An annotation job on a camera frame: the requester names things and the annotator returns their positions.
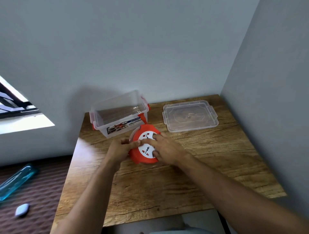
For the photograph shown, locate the person's right hand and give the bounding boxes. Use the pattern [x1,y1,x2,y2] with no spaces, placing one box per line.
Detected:
[141,132,189,167]

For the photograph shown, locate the light blue shorts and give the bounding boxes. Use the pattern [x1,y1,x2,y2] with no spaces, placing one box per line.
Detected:
[149,224,213,234]

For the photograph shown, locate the blue transparent bottle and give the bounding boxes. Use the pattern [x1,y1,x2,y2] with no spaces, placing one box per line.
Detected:
[0,164,38,202]

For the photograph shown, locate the black metal table leg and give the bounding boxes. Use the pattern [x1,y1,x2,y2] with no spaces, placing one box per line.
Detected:
[217,210,231,234]

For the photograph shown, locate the person's right forearm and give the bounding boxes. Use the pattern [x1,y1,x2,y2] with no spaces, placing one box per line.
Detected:
[176,154,309,234]

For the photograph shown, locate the clear plastic box lid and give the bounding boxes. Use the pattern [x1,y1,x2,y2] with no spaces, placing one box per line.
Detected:
[162,100,219,133]

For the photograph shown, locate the person's left forearm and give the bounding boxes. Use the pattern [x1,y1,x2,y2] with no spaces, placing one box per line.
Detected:
[49,158,124,234]

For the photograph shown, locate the brown textured mattress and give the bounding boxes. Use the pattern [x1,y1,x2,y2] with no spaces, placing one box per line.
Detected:
[0,157,73,234]

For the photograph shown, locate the orange white cable reel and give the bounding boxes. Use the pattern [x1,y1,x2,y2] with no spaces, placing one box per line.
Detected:
[128,123,163,165]

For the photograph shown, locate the clear plastic storage box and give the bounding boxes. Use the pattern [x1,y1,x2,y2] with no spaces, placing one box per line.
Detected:
[89,90,151,139]

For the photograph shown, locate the small light blue case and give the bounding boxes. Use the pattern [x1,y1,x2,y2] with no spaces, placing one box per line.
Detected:
[15,203,30,217]

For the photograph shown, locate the person's left hand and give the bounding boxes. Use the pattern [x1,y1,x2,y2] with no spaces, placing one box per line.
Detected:
[105,138,141,170]

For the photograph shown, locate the window with black bars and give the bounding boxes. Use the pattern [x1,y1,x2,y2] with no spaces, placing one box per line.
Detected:
[0,75,55,135]

